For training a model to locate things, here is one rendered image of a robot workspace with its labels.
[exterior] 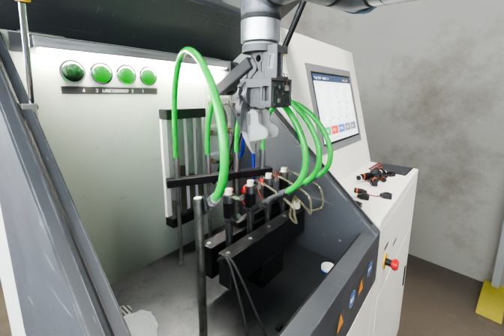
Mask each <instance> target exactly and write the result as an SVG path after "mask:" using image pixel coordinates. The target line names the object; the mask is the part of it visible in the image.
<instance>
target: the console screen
mask: <svg viewBox="0 0 504 336"><path fill-rule="evenodd" d="M304 64H305V69H306V74H307V81H308V85H309V90H310V98H311V103H312V107H313V113H314V114H315V115H316V117H317V118H318V119H319V120H320V121H321V122H322V124H323V126H324V127H325V129H326V131H327V133H328V135H329V137H330V140H331V144H332V148H333V151H335V150H338V149H341V148H343V147H345V146H348V145H350V144H352V143H355V142H358V141H359V140H362V138H361V133H360V128H359V120H358V116H357V111H356V102H355V98H354V94H353V85H352V80H351V76H350V72H349V71H348V70H341V69H337V68H333V67H326V66H322V65H318V64H310V63H306V62H305V63H304ZM316 132H317V134H318V136H319V140H320V143H321V146H322V155H326V154H328V150H327V146H326V141H325V139H324V137H323V135H322V133H321V131H320V129H319V128H318V127H317V125H316Z"/></svg>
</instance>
